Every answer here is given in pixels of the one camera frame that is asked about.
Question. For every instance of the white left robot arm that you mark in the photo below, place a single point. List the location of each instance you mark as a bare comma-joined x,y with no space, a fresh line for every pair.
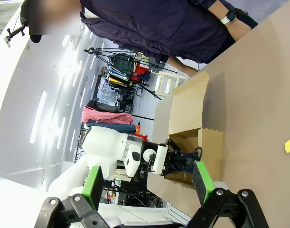
99,142

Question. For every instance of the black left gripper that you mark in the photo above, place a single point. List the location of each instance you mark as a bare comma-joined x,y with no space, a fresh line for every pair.
171,162

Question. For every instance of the person's right forearm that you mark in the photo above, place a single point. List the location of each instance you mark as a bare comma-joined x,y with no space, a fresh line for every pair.
174,61

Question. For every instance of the person's left forearm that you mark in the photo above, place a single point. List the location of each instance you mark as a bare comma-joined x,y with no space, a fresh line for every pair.
218,7

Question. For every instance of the brown cardboard box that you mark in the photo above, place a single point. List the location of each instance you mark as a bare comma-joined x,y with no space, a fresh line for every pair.
189,107

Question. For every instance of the rack of coloured clothes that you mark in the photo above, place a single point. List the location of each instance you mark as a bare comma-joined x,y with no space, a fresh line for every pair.
140,71

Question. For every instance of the white wooden stool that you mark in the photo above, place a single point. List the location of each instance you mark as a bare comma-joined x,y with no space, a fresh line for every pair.
168,79

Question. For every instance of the black tripod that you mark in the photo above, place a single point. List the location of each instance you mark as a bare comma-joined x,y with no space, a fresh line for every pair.
125,69

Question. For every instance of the pink cloth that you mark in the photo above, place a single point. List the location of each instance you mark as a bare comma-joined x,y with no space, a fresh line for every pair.
104,116

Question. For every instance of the person's right hand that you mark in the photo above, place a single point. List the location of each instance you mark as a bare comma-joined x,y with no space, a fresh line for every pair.
188,70

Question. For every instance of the person in purple jacket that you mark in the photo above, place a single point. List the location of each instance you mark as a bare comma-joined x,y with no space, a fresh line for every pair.
159,23

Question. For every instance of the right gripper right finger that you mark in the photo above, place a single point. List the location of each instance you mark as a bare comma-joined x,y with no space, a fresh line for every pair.
204,187

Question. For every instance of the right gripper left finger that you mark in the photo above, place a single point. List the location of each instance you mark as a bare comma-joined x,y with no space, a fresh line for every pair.
92,190

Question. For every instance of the white smartwatch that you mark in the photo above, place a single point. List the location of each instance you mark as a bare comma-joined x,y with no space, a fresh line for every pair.
229,17

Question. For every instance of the blue jeans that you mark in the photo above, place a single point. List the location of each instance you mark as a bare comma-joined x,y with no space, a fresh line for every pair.
116,128

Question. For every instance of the navy CAMPUS zipper pouch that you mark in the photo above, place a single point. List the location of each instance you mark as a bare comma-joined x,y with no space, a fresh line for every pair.
186,160

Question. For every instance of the person's left hand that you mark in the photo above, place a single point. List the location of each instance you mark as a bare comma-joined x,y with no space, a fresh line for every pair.
239,31

